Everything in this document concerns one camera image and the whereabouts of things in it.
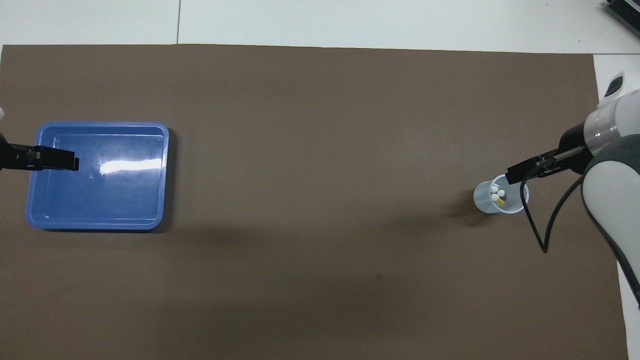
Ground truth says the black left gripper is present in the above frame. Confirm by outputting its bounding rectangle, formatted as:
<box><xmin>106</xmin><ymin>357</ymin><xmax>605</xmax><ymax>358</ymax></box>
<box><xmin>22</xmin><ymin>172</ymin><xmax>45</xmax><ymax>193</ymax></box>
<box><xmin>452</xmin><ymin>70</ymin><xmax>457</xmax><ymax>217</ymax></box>
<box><xmin>0</xmin><ymin>131</ymin><xmax>80</xmax><ymax>172</ymax></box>

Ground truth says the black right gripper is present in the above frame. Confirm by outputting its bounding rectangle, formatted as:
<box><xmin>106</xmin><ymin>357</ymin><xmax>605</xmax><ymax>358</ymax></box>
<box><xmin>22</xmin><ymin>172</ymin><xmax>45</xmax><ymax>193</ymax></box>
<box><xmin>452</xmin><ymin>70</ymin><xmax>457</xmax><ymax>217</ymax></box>
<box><xmin>505</xmin><ymin>121</ymin><xmax>597</xmax><ymax>186</ymax></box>

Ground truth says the clear plastic cup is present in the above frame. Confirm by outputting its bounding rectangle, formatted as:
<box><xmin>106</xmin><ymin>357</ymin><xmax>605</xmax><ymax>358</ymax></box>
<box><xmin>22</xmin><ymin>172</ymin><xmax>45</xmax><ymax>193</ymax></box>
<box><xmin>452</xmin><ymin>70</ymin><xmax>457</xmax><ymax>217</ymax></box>
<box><xmin>473</xmin><ymin>173</ymin><xmax>530</xmax><ymax>215</ymax></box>

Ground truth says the blue plastic tray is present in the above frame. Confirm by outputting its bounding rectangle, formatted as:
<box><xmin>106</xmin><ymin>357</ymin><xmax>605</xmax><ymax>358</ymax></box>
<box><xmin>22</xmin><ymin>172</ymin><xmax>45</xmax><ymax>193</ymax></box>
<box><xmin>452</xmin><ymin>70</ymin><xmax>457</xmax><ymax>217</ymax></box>
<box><xmin>25</xmin><ymin>121</ymin><xmax>170</xmax><ymax>231</ymax></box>

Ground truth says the grey ribbed device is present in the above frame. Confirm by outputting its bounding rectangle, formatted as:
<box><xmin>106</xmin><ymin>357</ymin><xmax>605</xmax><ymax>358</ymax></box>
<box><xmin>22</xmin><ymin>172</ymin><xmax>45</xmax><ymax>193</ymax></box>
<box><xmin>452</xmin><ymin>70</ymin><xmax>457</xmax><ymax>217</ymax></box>
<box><xmin>604</xmin><ymin>0</ymin><xmax>640</xmax><ymax>27</ymax></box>

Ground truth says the brown table mat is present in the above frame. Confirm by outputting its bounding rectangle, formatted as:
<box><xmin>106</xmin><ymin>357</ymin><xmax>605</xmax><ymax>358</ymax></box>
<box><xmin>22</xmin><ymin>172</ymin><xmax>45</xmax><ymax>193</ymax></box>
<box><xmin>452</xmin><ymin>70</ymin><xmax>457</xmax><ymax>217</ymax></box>
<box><xmin>0</xmin><ymin>44</ymin><xmax>630</xmax><ymax>360</ymax></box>

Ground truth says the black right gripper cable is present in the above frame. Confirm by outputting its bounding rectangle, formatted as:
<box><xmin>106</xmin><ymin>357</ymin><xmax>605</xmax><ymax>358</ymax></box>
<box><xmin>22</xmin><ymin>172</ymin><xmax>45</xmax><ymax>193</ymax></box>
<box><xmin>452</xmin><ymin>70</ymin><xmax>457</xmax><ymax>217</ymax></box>
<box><xmin>518</xmin><ymin>146</ymin><xmax>587</xmax><ymax>254</ymax></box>

